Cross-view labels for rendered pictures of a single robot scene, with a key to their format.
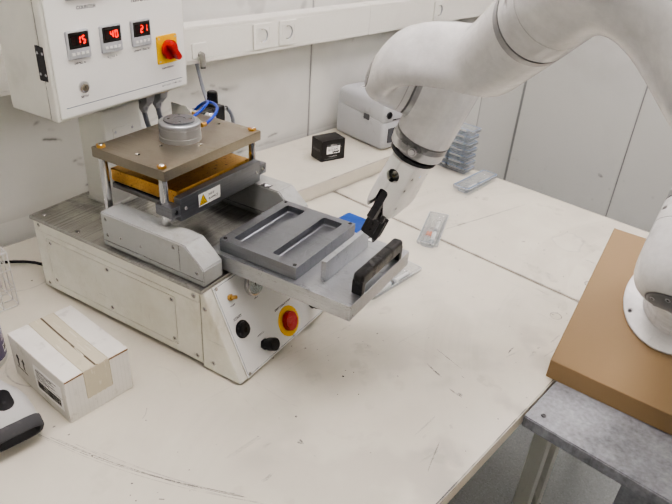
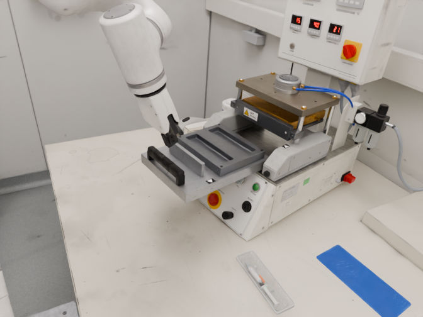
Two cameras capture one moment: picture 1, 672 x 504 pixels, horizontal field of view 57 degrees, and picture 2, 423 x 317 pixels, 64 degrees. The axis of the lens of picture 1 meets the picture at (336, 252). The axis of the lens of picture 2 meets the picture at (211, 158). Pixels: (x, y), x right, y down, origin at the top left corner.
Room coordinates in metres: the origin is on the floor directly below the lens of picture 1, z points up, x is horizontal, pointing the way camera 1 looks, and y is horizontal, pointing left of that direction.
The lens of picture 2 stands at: (1.26, -0.71, 1.47)
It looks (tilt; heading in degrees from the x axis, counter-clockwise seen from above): 32 degrees down; 110
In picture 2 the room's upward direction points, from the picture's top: 4 degrees clockwise
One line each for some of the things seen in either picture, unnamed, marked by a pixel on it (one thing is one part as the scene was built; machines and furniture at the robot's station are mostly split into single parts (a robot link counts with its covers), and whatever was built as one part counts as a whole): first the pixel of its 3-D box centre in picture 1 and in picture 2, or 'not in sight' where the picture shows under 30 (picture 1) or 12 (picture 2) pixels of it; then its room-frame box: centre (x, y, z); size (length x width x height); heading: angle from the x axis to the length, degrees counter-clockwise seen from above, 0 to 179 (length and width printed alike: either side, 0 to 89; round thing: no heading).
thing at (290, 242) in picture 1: (289, 236); (219, 146); (1.00, 0.09, 0.98); 0.20 x 0.17 x 0.03; 151
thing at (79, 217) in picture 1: (173, 217); (282, 138); (1.14, 0.34, 0.93); 0.46 x 0.35 x 0.01; 61
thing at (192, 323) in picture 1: (196, 257); (274, 165); (1.13, 0.30, 0.84); 0.53 x 0.37 x 0.17; 61
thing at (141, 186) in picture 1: (185, 158); (285, 103); (1.13, 0.31, 1.07); 0.22 x 0.17 x 0.10; 151
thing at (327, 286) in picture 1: (310, 249); (206, 155); (0.97, 0.05, 0.97); 0.30 x 0.22 x 0.08; 61
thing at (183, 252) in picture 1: (160, 243); (235, 119); (0.97, 0.32, 0.96); 0.25 x 0.05 x 0.07; 61
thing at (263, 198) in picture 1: (256, 193); (296, 155); (1.21, 0.18, 0.96); 0.26 x 0.05 x 0.07; 61
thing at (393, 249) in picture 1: (378, 265); (165, 164); (0.91, -0.07, 0.99); 0.15 x 0.02 x 0.04; 151
